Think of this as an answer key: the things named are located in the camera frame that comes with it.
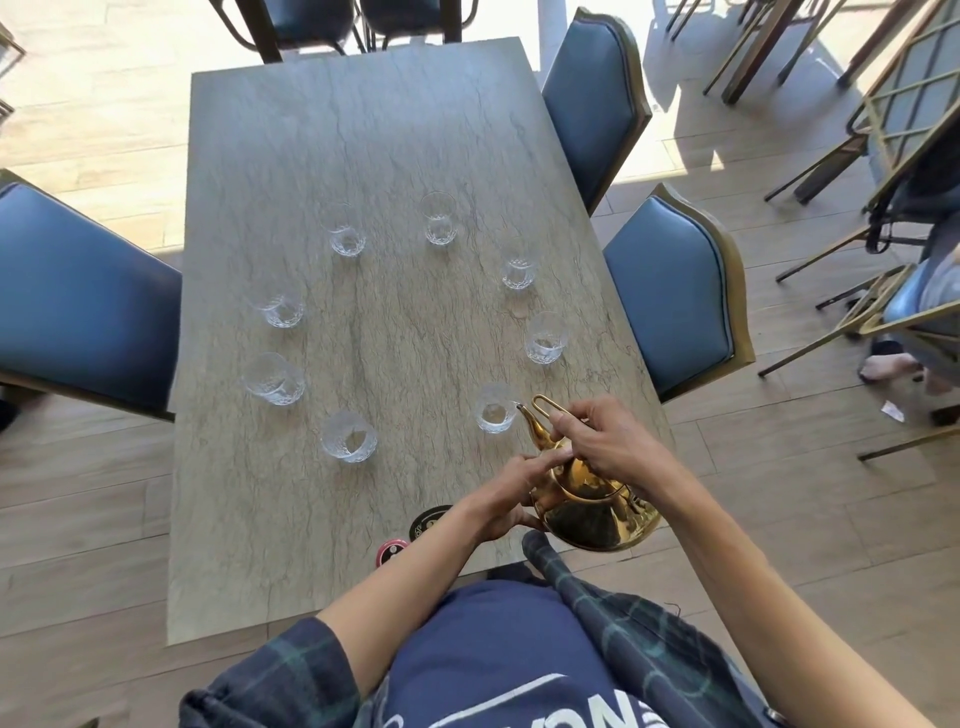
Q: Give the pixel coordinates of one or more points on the person's right hand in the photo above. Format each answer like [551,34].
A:
[619,446]

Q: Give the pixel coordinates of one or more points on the person's left hand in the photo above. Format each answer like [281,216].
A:
[499,499]

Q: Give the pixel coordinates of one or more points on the person's left thumb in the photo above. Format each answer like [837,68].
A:
[531,519]

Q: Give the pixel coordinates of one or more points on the person's right thumb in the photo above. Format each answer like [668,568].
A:
[579,409]

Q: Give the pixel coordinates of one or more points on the gold metal teapot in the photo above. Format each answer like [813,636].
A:
[592,525]

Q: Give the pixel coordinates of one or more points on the person's right forearm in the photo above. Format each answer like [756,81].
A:
[772,600]

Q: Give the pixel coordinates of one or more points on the person's left forearm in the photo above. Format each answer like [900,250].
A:
[397,592]

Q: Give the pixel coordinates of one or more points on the black round coaster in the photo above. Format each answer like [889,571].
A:
[426,519]

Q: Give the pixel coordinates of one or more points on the navy printed t-shirt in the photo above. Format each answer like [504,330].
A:
[495,652]

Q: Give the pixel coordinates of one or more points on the red round coaster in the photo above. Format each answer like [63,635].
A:
[390,551]

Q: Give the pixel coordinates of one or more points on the blue padded chair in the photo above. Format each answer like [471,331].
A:
[311,19]
[75,300]
[671,292]
[405,15]
[592,105]

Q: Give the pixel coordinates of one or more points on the dark plaid overshirt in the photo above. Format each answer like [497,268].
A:
[652,645]

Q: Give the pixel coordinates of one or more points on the white paper scrap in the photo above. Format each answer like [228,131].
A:
[892,411]

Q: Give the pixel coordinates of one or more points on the wooden table leg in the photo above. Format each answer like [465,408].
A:
[754,49]

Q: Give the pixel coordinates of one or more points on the gold lattice-back chair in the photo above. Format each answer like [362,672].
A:
[911,97]

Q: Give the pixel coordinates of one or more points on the gold frame chair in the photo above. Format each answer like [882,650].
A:
[690,15]
[870,319]

